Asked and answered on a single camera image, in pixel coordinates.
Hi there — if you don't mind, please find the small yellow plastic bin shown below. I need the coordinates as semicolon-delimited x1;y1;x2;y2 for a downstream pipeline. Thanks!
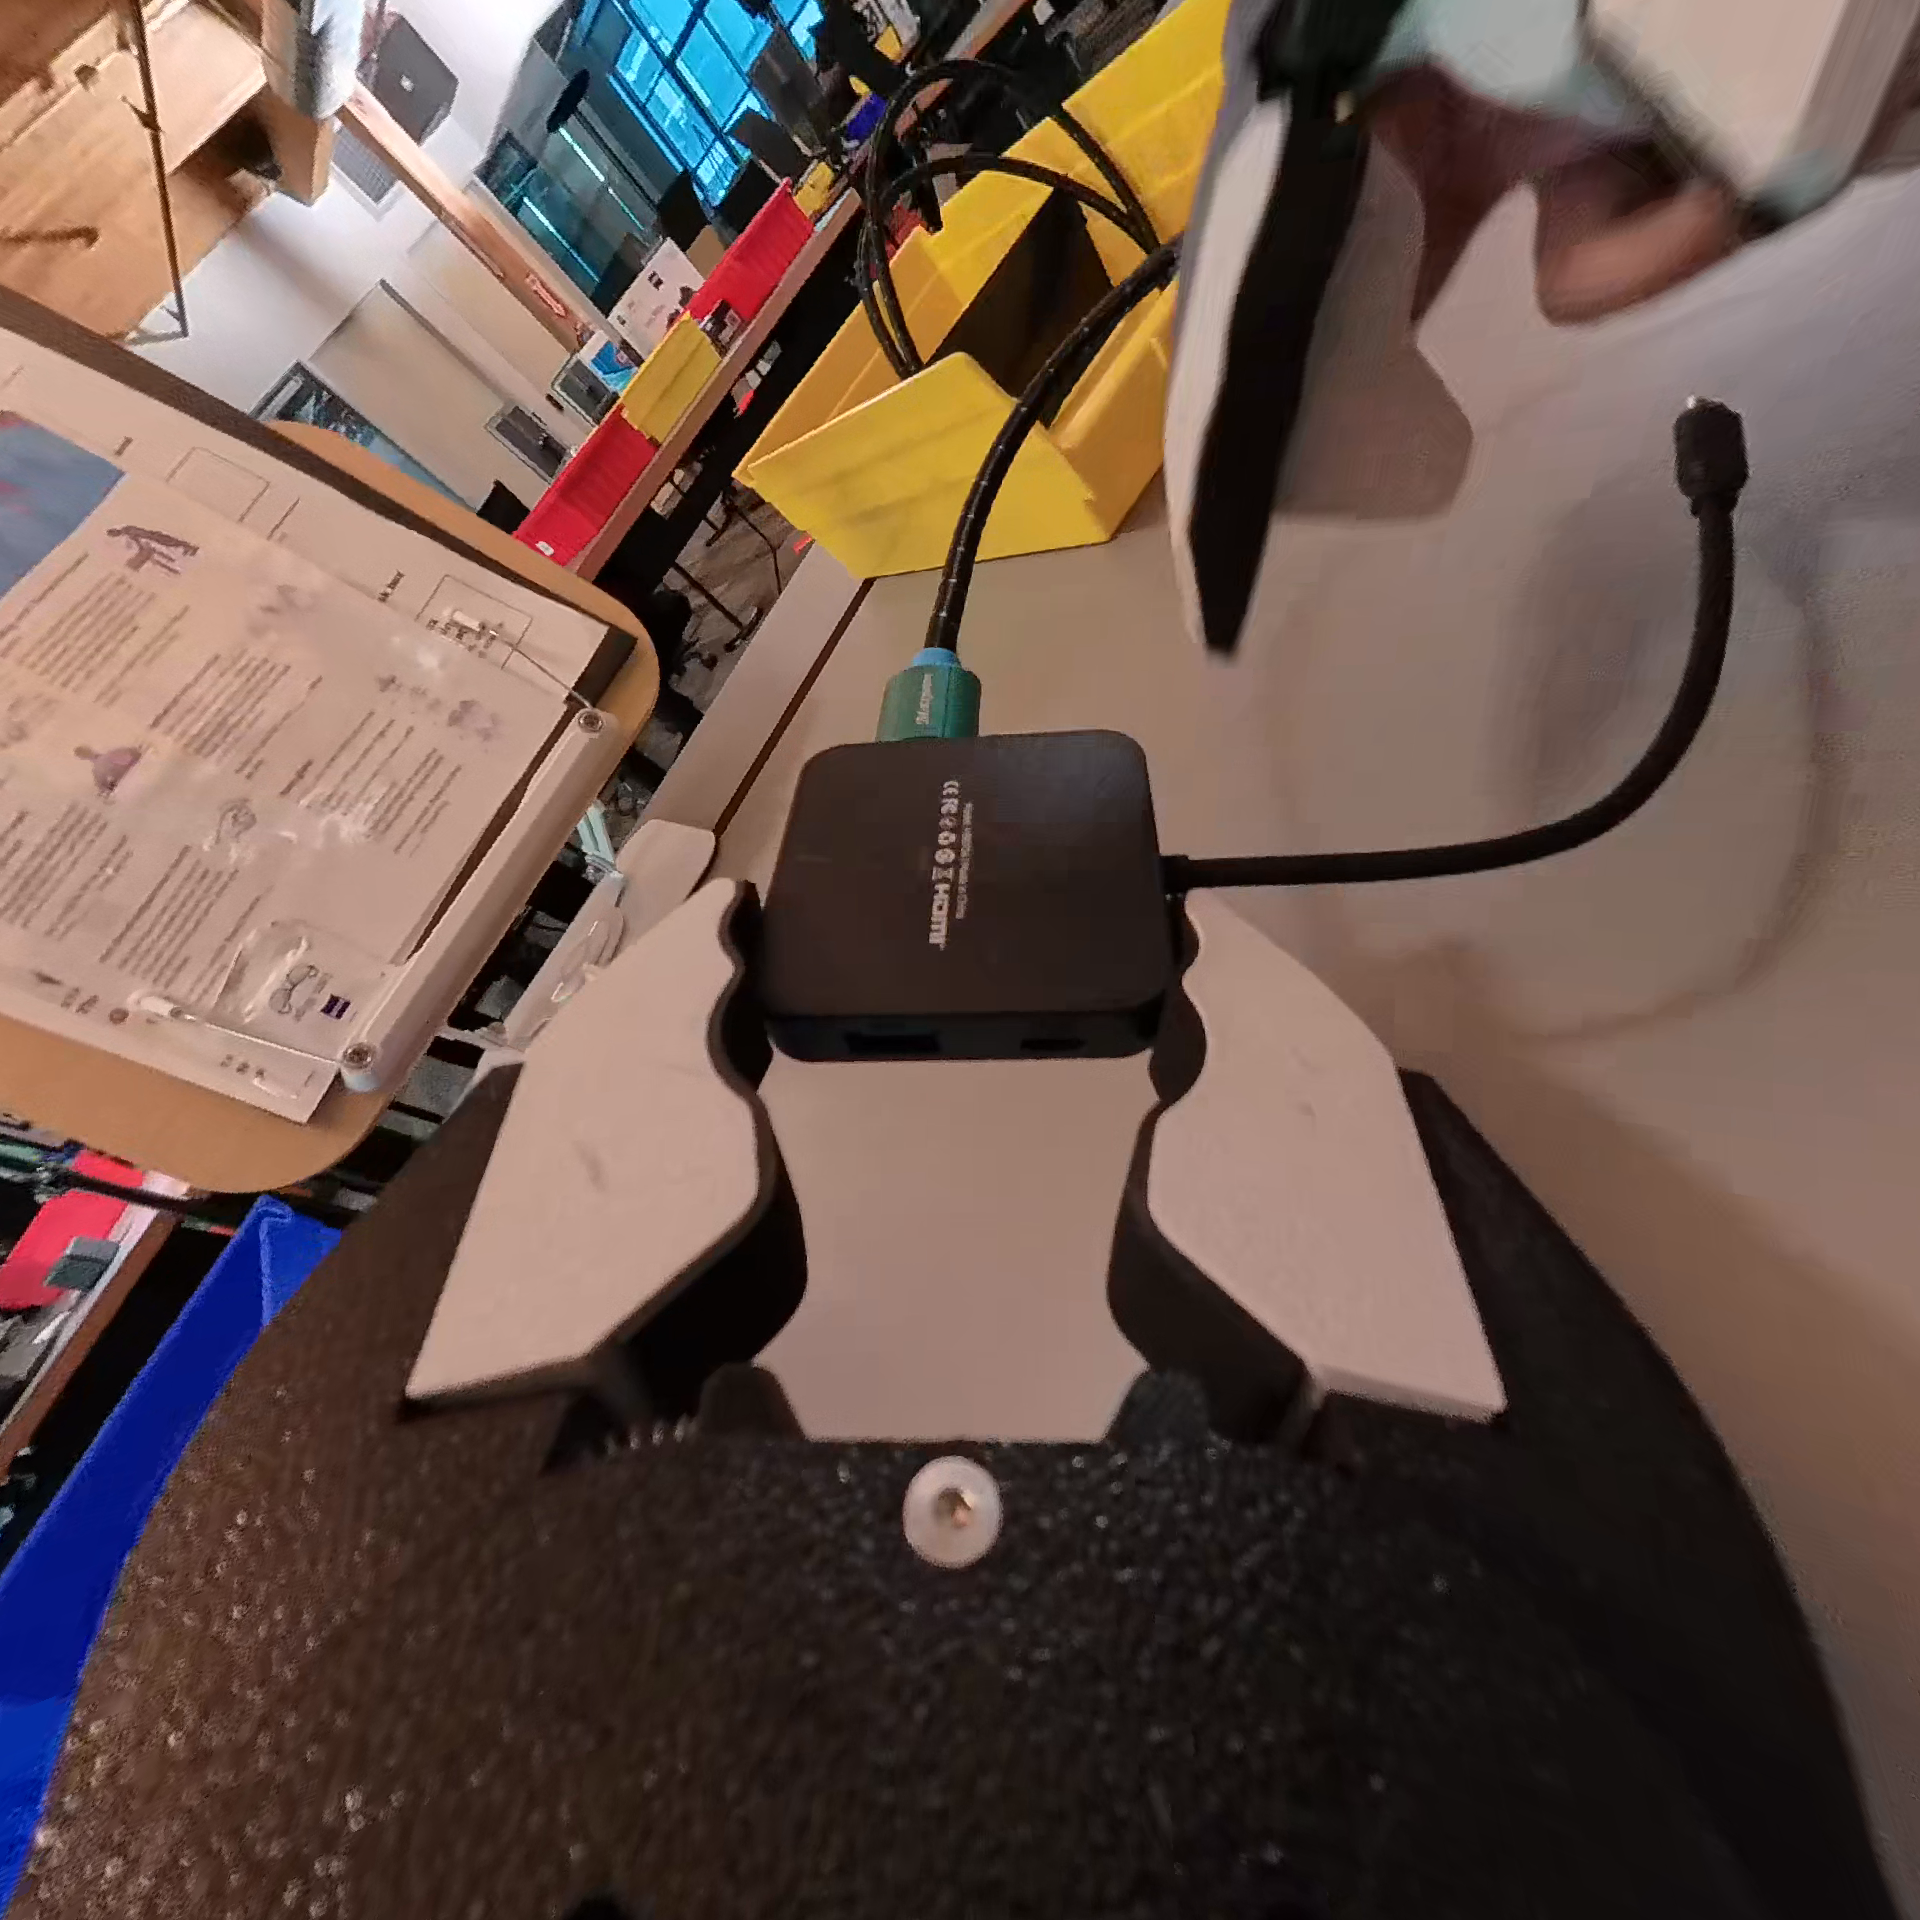
617;317;724;444

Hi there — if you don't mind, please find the red plastic bin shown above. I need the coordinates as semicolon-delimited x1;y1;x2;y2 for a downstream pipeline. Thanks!
514;403;664;577
688;176;815;328

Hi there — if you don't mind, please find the beige desk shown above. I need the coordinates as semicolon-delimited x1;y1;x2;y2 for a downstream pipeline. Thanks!
638;141;1920;1802

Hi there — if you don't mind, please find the black hub cable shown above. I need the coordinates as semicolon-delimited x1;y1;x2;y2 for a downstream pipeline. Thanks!
1160;398;1753;889

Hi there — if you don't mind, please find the wooden wall shelf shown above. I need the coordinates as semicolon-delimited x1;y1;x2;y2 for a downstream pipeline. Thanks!
0;0;343;346

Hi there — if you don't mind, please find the black looped cable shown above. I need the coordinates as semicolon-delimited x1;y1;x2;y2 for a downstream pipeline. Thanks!
857;57;1174;380

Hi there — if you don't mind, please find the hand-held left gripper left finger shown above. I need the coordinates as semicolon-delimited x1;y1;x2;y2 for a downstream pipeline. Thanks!
402;878;806;1409

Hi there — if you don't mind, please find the blue plastic bin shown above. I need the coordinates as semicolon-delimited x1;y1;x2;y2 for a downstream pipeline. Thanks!
0;1192;350;1869

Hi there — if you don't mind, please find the instruction sheet on clipboard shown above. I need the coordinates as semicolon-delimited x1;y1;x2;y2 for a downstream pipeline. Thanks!
0;281;663;1197

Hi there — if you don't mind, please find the black braided cable green plug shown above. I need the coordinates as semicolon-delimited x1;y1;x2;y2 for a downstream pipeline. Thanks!
862;241;1186;748

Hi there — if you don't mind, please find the white clamp bar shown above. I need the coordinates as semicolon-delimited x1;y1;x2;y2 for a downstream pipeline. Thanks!
338;705;620;1092

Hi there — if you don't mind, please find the printed instruction sheet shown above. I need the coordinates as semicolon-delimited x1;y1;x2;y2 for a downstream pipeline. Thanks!
0;322;617;1128

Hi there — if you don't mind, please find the person's right hand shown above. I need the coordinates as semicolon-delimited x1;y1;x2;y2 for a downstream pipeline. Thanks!
1372;67;1748;330

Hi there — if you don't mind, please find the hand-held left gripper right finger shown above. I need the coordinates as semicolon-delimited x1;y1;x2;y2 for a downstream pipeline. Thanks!
1105;897;1509;1427

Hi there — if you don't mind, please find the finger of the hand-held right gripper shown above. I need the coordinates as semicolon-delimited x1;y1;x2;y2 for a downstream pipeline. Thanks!
1160;88;1368;656

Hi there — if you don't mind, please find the black square hub adapter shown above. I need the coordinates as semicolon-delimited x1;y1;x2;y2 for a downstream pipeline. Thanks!
749;730;1190;1065

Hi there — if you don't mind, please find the large yellow plastic bin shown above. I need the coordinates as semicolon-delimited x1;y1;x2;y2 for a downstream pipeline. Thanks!
735;0;1249;581

